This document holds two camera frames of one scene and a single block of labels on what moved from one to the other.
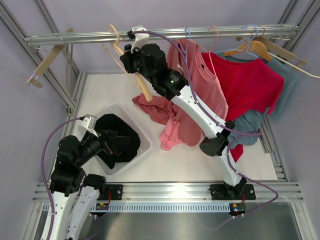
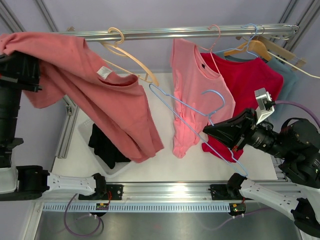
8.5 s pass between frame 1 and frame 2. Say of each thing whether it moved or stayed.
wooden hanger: stayed
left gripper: moved
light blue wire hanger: moved
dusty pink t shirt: moved
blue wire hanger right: stayed
